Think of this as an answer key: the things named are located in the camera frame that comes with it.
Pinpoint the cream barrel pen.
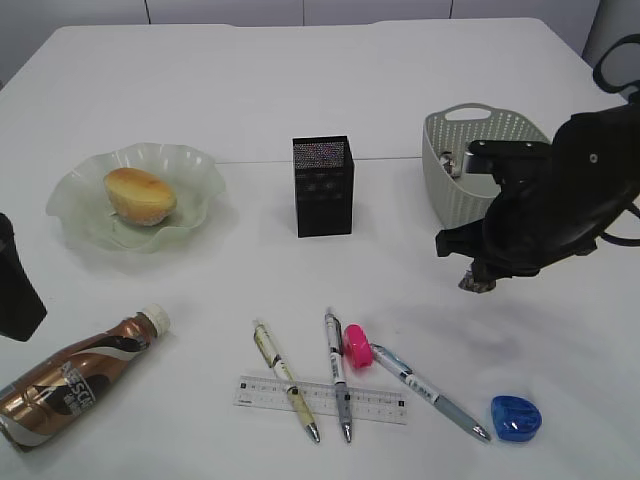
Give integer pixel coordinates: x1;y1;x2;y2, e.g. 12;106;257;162
253;320;321;444

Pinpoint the blue grip pen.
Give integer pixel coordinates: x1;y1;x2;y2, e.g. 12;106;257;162
370;343;491;443

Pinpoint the black mesh pen holder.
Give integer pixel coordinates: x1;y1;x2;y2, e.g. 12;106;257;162
292;136;355;238

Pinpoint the clear plastic ruler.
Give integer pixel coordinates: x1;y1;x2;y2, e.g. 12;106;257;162
233;376;408;425

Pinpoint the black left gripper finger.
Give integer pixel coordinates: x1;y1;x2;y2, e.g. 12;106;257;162
0;214;47;342

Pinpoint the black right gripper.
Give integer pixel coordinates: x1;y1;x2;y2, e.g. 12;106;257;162
435;107;639;280

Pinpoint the blue pencil sharpener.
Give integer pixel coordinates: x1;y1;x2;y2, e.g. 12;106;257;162
491;395;542;443

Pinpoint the pale green wavy plate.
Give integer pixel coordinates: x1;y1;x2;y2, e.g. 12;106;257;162
46;143;225;253

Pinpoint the grey barrel pen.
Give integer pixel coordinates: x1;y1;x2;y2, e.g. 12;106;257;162
324;308;353;443

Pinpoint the pale green woven basket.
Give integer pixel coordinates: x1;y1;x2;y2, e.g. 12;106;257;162
422;103;550;229

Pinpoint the brown coffee bottle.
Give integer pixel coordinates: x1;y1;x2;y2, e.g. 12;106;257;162
1;304;171;451

